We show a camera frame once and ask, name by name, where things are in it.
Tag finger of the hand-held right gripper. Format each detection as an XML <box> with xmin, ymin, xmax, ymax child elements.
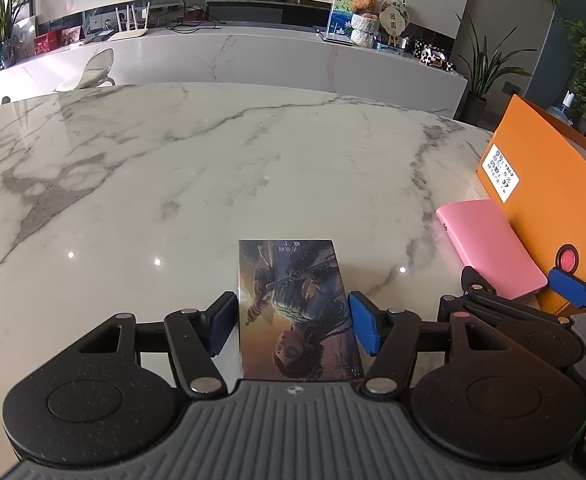
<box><xmin>437</xmin><ymin>266</ymin><xmax>574</xmax><ymax>333</ymax></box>
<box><xmin>547</xmin><ymin>267</ymin><xmax>586</xmax><ymax>316</ymax></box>

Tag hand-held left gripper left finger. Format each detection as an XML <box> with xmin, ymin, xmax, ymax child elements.
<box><xmin>75</xmin><ymin>290</ymin><xmax>239</xmax><ymax>397</ymax></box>

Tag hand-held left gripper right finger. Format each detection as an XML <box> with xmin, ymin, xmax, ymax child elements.
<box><xmin>347</xmin><ymin>290</ymin><xmax>514</xmax><ymax>397</ymax></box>

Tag illustrated picture card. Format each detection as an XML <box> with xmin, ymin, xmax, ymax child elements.
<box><xmin>237</xmin><ymin>239</ymin><xmax>366</xmax><ymax>386</ymax></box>

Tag orange cardboard box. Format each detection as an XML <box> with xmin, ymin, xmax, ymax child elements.
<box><xmin>476</xmin><ymin>94</ymin><xmax>586</xmax><ymax>318</ymax></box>

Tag large water bottle with pump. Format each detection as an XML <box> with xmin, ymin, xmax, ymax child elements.
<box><xmin>547</xmin><ymin>89</ymin><xmax>576</xmax><ymax>126</ymax></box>

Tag tall potted floor plant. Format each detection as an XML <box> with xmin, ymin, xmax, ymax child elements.
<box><xmin>456</xmin><ymin>12</ymin><xmax>531</xmax><ymax>126</ymax></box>

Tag white marble tv console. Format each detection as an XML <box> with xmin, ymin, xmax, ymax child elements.
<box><xmin>0</xmin><ymin>27</ymin><xmax>469</xmax><ymax>121</ymax></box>

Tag white shell chair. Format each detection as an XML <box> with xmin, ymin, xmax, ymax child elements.
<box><xmin>55</xmin><ymin>48</ymin><xmax>116</xmax><ymax>92</ymax></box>

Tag silver laptop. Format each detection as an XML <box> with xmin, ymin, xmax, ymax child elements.
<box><xmin>315</xmin><ymin>25</ymin><xmax>354</xmax><ymax>43</ymax></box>

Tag round fan on stand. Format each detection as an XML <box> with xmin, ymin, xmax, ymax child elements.
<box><xmin>378</xmin><ymin>0</ymin><xmax>408</xmax><ymax>46</ymax></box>

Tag white wifi router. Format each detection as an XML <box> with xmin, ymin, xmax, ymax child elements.
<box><xmin>108</xmin><ymin>4</ymin><xmax>151</xmax><ymax>42</ymax></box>

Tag green and blue painting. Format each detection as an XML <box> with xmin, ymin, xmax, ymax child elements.
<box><xmin>327</xmin><ymin>0</ymin><xmax>356</xmax><ymax>38</ymax></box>

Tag leafy plant in blue vase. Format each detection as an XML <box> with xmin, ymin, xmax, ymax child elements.
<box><xmin>0</xmin><ymin>0</ymin><xmax>44</xmax><ymax>68</ymax></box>

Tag black cables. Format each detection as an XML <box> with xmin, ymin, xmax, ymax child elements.
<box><xmin>165</xmin><ymin>5</ymin><xmax>221</xmax><ymax>31</ymax></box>

